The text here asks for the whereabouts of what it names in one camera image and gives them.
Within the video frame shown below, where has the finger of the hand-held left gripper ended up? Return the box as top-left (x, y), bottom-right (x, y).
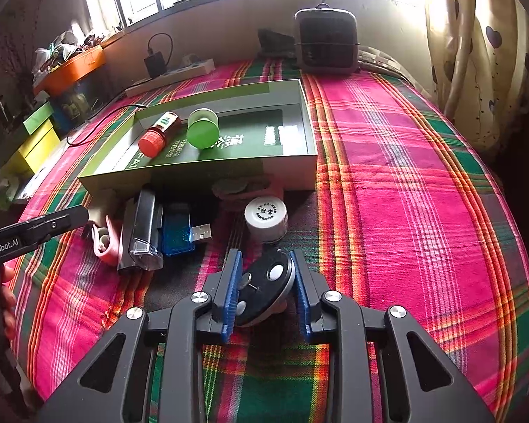
top-left (24, 206), bottom-right (91, 241)

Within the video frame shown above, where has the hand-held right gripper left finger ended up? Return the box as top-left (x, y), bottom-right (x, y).
top-left (37, 249), bottom-right (243, 423)

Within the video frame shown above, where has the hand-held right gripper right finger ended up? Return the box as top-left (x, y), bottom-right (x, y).
top-left (288, 249), bottom-right (494, 423)

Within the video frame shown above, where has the black disc with white buttons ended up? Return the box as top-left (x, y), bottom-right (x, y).
top-left (236, 256), bottom-right (297, 327)

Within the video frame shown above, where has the pink plastic clip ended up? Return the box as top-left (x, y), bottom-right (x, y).
top-left (90, 214), bottom-right (124, 267)

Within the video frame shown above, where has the white round jar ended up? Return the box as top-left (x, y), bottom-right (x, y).
top-left (244, 197), bottom-right (289, 245)

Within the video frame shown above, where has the green cardboard box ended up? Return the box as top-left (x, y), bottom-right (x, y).
top-left (77, 78), bottom-right (320, 195)

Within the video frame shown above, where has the person's left hand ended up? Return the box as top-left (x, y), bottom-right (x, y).
top-left (1, 265), bottom-right (17, 341)

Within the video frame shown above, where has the yellow box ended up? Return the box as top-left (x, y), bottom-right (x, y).
top-left (2, 119), bottom-right (62, 177)

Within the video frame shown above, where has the black case with clear cap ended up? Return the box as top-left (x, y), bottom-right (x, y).
top-left (117, 189), bottom-right (165, 274)

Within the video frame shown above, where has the blue usb tester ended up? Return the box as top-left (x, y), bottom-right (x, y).
top-left (161, 203), bottom-right (214, 257)

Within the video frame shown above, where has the red cap bottle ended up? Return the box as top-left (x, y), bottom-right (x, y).
top-left (138, 112), bottom-right (182, 158)

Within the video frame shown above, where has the plaid blanket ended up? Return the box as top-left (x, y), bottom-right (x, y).
top-left (4, 55), bottom-right (529, 423)

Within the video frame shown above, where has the orange tray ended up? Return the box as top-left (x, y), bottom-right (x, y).
top-left (33, 46), bottom-right (107, 95)

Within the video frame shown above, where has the green plastic spool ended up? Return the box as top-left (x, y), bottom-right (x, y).
top-left (186, 108), bottom-right (221, 151)

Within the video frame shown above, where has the dried twig bunch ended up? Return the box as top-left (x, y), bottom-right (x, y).
top-left (0, 26), bottom-right (31, 84)

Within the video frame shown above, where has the black charger adapter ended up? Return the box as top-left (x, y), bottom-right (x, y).
top-left (145, 52), bottom-right (167, 78)

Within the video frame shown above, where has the white power strip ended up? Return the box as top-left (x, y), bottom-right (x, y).
top-left (124, 58), bottom-right (216, 98)

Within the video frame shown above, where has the grey striped cloth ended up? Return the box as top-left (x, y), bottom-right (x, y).
top-left (357, 46), bottom-right (417, 86)

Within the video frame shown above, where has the grey space heater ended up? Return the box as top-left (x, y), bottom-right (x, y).
top-left (293, 4), bottom-right (362, 75)

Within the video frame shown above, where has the cream heart print curtain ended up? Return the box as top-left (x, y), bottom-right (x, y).
top-left (425, 0), bottom-right (529, 159)

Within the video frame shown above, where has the black cable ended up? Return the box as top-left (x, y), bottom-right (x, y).
top-left (66, 105), bottom-right (147, 146)

